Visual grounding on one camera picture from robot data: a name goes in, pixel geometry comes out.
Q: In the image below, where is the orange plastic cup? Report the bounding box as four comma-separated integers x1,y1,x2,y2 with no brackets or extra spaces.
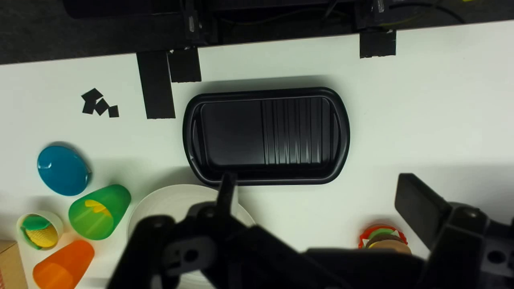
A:
32,238,97,289

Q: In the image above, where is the green plastic cup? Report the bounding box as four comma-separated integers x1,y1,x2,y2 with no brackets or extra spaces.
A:
68,183,134,241

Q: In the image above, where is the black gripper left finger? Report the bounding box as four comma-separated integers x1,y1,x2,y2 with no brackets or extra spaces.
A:
216,170,240,217

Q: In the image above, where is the white round plate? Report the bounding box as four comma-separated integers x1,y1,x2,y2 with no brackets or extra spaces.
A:
127,183,261,238

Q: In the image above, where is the long black tape strip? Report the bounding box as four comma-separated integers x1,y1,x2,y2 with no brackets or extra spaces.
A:
135,50,177,121

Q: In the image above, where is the black rectangular tray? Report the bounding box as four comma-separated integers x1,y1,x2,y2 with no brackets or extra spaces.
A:
182,87,352,186

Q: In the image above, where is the blue round lid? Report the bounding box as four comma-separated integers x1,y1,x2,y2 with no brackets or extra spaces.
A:
36,141,93,198

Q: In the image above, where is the toy burger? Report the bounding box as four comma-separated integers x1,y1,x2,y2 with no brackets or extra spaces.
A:
367,228,413,257

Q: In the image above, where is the square black tape patch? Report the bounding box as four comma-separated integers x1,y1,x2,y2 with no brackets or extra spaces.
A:
359,29,399,60
167,45,204,84

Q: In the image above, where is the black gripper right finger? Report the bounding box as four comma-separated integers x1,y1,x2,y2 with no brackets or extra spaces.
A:
394,172,455,251

